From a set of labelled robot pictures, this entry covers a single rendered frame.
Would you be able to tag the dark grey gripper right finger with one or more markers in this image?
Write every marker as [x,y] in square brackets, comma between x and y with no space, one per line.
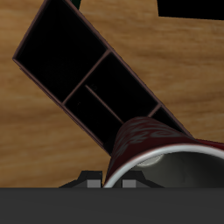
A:
[134,178]

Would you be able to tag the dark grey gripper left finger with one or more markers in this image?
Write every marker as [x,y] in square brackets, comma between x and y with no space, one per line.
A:
[87,178]

